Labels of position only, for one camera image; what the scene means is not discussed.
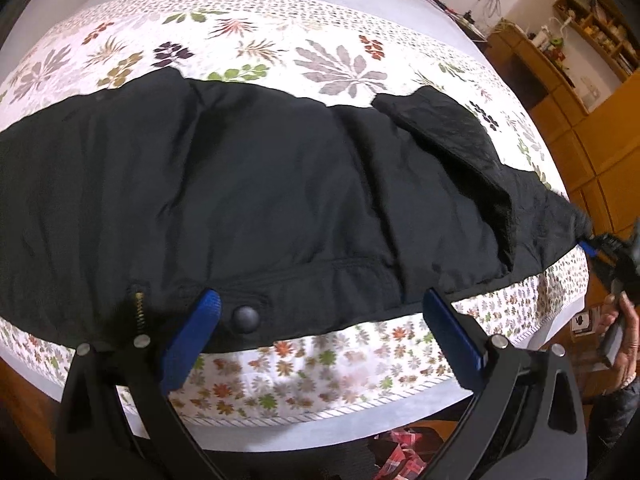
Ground black pants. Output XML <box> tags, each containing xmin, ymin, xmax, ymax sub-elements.
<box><xmin>0</xmin><ymin>66</ymin><xmax>594</xmax><ymax>349</ymax></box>

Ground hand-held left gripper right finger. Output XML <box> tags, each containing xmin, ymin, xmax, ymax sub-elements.
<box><xmin>422</xmin><ymin>287</ymin><xmax>587</xmax><ymax>480</ymax></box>

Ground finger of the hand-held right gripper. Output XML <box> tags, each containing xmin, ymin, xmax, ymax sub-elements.
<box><xmin>580</xmin><ymin>234</ymin><xmax>608</xmax><ymax>262</ymax></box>

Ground red plaid cloth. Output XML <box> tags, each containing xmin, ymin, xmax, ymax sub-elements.
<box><xmin>372</xmin><ymin>425</ymin><xmax>454</xmax><ymax>480</ymax></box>

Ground wooden desk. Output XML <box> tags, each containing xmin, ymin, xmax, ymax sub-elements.
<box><xmin>487</xmin><ymin>22</ymin><xmax>592</xmax><ymax>117</ymax></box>

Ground dark wooden nightstand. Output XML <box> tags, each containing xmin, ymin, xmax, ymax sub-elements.
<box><xmin>425</xmin><ymin>0</ymin><xmax>489</xmax><ymax>45</ymax></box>

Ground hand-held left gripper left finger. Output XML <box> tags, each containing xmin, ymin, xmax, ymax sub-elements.
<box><xmin>56</xmin><ymin>288</ymin><xmax>223</xmax><ymax>480</ymax></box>

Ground person's right hand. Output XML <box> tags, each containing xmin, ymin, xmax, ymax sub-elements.
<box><xmin>597</xmin><ymin>292</ymin><xmax>640</xmax><ymax>397</ymax></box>

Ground person's right forearm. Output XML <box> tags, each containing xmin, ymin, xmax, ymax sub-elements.
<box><xmin>586</xmin><ymin>375</ymin><xmax>640</xmax><ymax>480</ymax></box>

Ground small white box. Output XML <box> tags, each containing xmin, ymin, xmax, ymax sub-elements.
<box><xmin>570</xmin><ymin>309</ymin><xmax>594</xmax><ymax>337</ymax></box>

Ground wooden wall shelf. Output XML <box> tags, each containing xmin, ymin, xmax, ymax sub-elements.
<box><xmin>552</xmin><ymin>0</ymin><xmax>640</xmax><ymax>82</ymax></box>

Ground wooden wardrobe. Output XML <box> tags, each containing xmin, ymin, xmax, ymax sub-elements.
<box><xmin>530</xmin><ymin>40</ymin><xmax>640</xmax><ymax>312</ymax></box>

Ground floral quilt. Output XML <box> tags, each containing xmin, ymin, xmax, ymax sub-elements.
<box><xmin>0</xmin><ymin>0</ymin><xmax>589</xmax><ymax>424</ymax></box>

